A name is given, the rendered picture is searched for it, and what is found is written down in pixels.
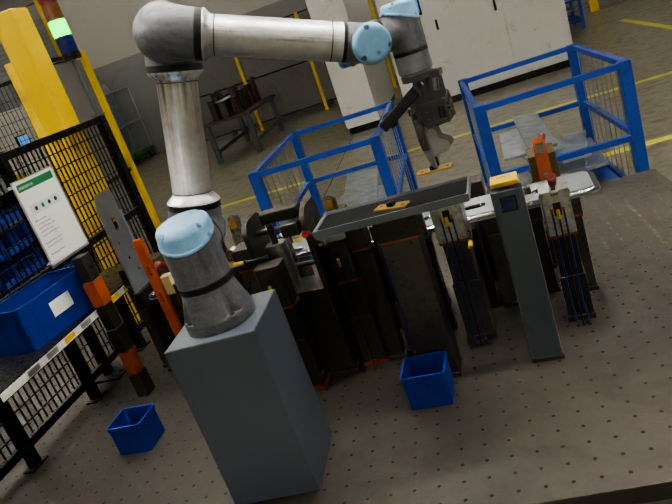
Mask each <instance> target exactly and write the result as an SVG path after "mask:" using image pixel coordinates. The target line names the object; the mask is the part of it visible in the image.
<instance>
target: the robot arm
mask: <svg viewBox="0 0 672 504"><path fill-rule="evenodd" d="M380 12H381V14H380V16H381V17H378V18H376V19H374V20H371V21H368V22H365V23H359V22H343V21H326V20H310V19H293V18H277V17H260V16H244V15H227V14H211V13H209V12H208V11H207V10H206V9H205V8H204V7H193V6H186V5H180V4H176V3H173V2H169V1H163V0H161V1H154V2H150V3H148V4H147V5H145V6H144V7H143V8H142V9H140V11H139V12H138V13H137V15H136V17H135V20H134V23H133V36H134V40H135V43H136V45H137V47H138V48H139V50H140V51H141V52H142V53H143V54H144V59H145V65H146V71H147V75H148V76H149V77H150V78H152V79H153V80H154V81H155V83H156V87H157V94H158V100H159V107H160V114H161V120H162V127H163V133H164V140H165V147H166V153H167V160H168V166H169V173H170V180H171V186H172V193H173V195H172V196H171V198H170V199H169V200H168V202H167V208H168V214H169V219H167V220H166V222H164V223H162V224H161V225H160V226H159V227H158V228H157V230H156V233H155V238H156V241H157V246H158V249H159V251H160V252H161V253H162V255H163V257H164V260H165V262H166V264H167V266H168V269H169V271H170V273H171V275H172V278H173V280H174V282H175V284H176V286H177V289H178V291H179V293H180V295H181V298H182V302H183V313H184V324H185V327H186V330H187V332H188V334H189V336H190V337H193V338H207V337H211V336H215V335H218V334H221V333H224V332H226V331H228V330H230V329H232V328H234V327H236V326H238V325H239V324H241V323H243V322H244V321H245V320H247V319H248V318H249V317H250V316H251V315H252V314H253V312H254V311H255V304H254V301H253V299H252V297H251V295H250V294H249V293H248V292H247V291H246V290H245V289H244V287H243V286H242V285H241V284H240V283H239V282H238V281H237V279H236V278H235V277H234V275H233V272H232V270H231V268H230V265H229V263H228V260H227V258H226V255H225V253H224V251H223V248H222V247H223V241H224V238H225V235H226V223H225V219H224V216H223V214H222V208H221V201H220V196H219V195H218V194H216V193H215V192H214V191H213V190H212V185H211V178H210V170H209V163H208V155H207V148H206V140H205V132H204V125H203V117H202V110H201V102H200V95H199V87H198V77H199V76H200V74H201V73H202V72H203V70H204V69H203V61H205V60H206V59H207V58H209V57H210V56H224V57H244V58H265V59H285V60H306V61H326V62H337V64H338V66H339V67H340V68H342V69H345V68H348V67H351V66H352V67H354V66H356V65H357V64H366V65H376V64H378V63H380V62H381V61H383V60H384V59H385V58H386V57H387V56H388V55H389V53H390V52H392V53H393V57H394V60H395V63H396V67H397V70H398V73H399V76H400V77H402V78H401V80H402V84H410V83H412V85H413V86H412V88H411V89H410V90H409V91H408V92H407V93H406V94H405V96H404V97H403V98H402V99H401V100H400V101H399V102H398V103H397V105H396V106H395V107H394V108H393V109H392V110H391V111H390V112H387V113H385V114H384V115H383V117H382V122H381V123H380V124H379V127H380V128H382V129H383V130H384V131H385V132H387V131H388V130H389V129H390V128H394V127H395V126H396V125H397V124H398V119H399V118H400V117H401V116H402V115H403V114H404V113H405V111H406V110H407V109H408V108H409V107H410V108H411V109H410V115H411V119H412V123H413V125H414V127H415V132H416V135H417V138H418V141H419V144H420V146H421V148H422V151H423V152H424V154H425V156H426V158H427V160H428V162H429V163H430V164H431V165H432V166H433V167H434V168H438V166H439V165H440V162H439V155H440V154H441V153H443V152H445V151H447V150H448V149H449V148H450V145H451V144H452V143H453V141H454V139H453V136H452V135H449V134H444V133H442V132H441V129H440V126H439V125H442V124H444V123H447V122H450V121H451V119H452V118H453V116H454V114H456V112H455V109H454V105H453V101H452V98H451V94H450V91H449V90H448V89H445V85H444V82H443V78H442V73H443V71H442V68H441V67H437V68H434V69H433V68H431V67H432V66H433V64H432V60H431V56H430V53H429V49H428V46H427V42H426V39H425V35H424V31H423V28H422V24H421V20H420V18H421V17H420V16H419V13H418V10H417V7H416V5H415V2H414V0H398V1H395V2H392V3H389V4H387V5H384V6H382V7H381V8H380ZM421 82H423V83H424V85H422V84H421ZM446 91H447V92H446ZM448 91H449V92H448ZM437 164H438V166H437Z"/></svg>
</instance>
